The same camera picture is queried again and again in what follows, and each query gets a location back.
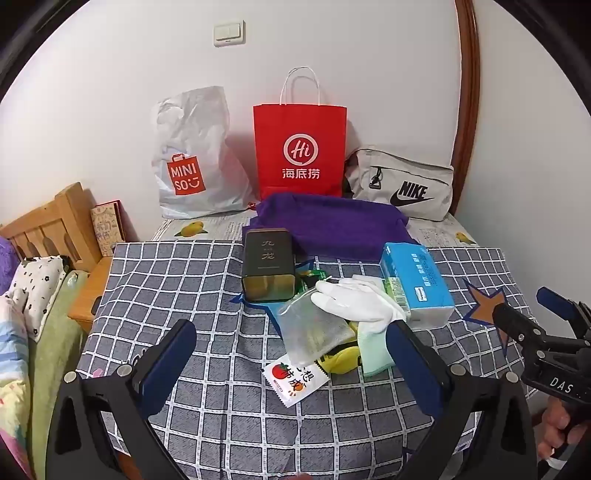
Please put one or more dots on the pastel striped quilt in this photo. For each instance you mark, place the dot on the pastel striped quilt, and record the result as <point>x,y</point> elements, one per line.
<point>14,378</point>

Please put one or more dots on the dark green tin box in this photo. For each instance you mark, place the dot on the dark green tin box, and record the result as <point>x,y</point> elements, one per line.
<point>268,267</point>

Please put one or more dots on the purple towel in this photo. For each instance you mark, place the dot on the purple towel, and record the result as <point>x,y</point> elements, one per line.
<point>337,226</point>

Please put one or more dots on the green snack packet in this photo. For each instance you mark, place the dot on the green snack packet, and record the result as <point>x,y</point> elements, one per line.
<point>311,279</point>

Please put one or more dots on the white floral pillow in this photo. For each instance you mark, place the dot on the white floral pillow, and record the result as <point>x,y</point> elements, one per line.
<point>39,286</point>

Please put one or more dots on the white plastic shopping bag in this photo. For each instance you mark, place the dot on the white plastic shopping bag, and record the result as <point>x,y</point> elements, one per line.
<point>198,152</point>

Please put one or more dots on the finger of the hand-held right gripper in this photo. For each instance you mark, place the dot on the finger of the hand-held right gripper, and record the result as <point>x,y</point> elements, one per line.
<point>556,300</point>
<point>519,327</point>

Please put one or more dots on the fruit print bed sheet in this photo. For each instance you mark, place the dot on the fruit print bed sheet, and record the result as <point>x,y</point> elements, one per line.
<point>203,228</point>

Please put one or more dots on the mint green cloth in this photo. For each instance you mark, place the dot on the mint green cloth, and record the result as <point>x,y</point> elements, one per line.
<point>374,350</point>

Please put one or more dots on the grey waist bag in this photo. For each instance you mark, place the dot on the grey waist bag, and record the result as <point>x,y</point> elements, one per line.
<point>401,180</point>

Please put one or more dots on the white light switch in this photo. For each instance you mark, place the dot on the white light switch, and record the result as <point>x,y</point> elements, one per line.
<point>228,33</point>

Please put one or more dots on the wooden nightstand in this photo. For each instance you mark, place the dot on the wooden nightstand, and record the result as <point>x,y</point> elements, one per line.
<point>94,290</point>

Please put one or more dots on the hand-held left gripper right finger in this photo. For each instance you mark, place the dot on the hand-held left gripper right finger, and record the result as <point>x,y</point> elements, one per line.
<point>411,364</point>

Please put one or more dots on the white glove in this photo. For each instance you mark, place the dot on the white glove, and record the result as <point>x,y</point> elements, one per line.
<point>355,300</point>

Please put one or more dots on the wooden door frame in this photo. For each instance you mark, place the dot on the wooden door frame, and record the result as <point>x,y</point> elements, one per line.
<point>468,92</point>

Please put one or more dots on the blue tissue pack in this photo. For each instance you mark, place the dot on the blue tissue pack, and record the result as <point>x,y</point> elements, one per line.
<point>415,281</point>

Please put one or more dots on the person's right hand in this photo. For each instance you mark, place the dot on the person's right hand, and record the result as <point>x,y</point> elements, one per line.
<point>561,429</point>

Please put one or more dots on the purple fluffy cloth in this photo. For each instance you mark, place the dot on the purple fluffy cloth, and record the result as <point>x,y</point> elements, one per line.
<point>7,263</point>

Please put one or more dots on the grey checked cloth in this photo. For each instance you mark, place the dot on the grey checked cloth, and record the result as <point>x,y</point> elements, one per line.
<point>194,277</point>

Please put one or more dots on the wooden headboard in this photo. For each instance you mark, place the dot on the wooden headboard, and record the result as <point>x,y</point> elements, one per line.
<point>51,226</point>

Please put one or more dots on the light green blanket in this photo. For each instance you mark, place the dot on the light green blanket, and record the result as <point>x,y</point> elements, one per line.
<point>57,350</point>

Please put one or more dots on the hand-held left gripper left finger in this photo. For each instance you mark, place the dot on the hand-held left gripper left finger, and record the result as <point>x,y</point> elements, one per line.
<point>166,364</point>

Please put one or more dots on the tomato print sachet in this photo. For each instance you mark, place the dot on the tomato print sachet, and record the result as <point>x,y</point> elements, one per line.
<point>291,381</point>

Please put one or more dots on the patterned gift box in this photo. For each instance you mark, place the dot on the patterned gift box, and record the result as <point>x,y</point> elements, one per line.
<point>107,228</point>

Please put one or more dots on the red paper bag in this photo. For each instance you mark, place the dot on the red paper bag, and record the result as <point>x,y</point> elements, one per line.
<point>300,152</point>

